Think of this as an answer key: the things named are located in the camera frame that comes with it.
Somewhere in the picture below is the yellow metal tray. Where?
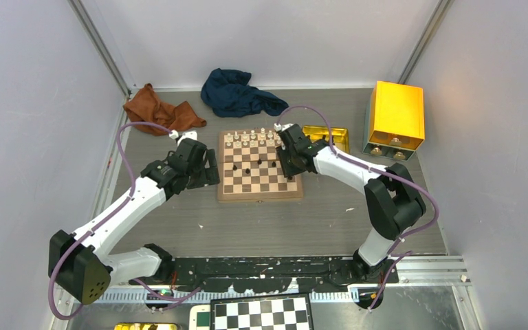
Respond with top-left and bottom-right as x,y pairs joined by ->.
302,125 -> 350,153

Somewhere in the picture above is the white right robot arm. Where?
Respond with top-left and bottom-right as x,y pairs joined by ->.
274,124 -> 426,283

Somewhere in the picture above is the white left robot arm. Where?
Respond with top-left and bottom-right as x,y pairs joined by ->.
49,131 -> 220,305

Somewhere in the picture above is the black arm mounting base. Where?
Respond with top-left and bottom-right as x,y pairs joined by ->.
142,256 -> 399,294

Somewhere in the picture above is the wooden chess board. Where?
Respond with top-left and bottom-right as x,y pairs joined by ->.
217,127 -> 304,203

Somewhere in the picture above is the black white checker calibration board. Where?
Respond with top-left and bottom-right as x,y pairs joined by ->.
210,294 -> 314,330

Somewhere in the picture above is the orange cloth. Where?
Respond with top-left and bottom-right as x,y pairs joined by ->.
123,83 -> 207,131

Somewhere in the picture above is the dark blue cloth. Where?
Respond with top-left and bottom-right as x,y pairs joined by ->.
200,68 -> 289,118

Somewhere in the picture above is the yellow drawer box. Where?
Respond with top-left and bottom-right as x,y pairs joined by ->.
362,80 -> 426,161

